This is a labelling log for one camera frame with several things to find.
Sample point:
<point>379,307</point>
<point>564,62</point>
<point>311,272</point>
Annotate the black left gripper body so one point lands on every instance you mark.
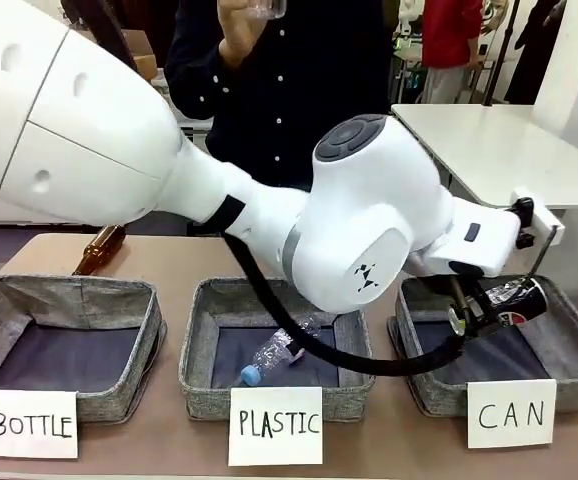
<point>471,312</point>

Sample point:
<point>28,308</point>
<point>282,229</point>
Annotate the crushed black Pepsi can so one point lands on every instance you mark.
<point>524,300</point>

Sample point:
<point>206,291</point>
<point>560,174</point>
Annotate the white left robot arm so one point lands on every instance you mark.
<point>94,125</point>

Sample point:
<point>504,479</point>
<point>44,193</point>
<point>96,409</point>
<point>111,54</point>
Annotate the grey basket labelled can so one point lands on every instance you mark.
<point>574,340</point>

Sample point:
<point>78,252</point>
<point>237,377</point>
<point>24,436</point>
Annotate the white CAN paper label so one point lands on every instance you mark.
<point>511,415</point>

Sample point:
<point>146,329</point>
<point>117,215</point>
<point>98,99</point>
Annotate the grey basket labelled plastic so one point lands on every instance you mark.
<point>199,350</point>

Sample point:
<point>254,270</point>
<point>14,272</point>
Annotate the grey basket labelled bottle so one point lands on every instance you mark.
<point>69,300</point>

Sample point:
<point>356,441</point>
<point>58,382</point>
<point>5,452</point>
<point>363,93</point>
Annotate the person's right hand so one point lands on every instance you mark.
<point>239,35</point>

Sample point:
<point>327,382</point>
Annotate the white background table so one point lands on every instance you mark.
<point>494,145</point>

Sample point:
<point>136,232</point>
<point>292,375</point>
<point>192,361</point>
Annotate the crushed clear bottle blue cap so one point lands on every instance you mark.
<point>271,352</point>

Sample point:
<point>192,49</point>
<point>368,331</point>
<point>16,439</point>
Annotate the white PLASTIC paper label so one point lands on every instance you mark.
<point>275,425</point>

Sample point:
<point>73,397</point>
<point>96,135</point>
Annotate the black stand pole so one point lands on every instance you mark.
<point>499,50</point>

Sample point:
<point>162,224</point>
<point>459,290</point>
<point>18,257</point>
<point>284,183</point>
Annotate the background person in red top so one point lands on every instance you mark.
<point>451,35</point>

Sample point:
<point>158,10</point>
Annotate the person in dark dotted shirt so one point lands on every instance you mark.
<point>294,100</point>

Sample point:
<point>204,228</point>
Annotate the brown glass bottle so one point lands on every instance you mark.
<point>99,250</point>

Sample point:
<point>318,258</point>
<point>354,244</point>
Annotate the brown cardboard box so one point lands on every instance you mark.
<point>141,55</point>

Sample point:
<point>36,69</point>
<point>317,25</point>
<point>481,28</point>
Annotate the white BOTTLE paper label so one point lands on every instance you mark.
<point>29,425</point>

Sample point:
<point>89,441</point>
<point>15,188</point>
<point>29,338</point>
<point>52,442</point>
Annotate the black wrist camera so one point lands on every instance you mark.
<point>525,215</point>

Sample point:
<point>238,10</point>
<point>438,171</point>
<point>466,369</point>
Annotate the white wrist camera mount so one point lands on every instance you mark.
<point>549,216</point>

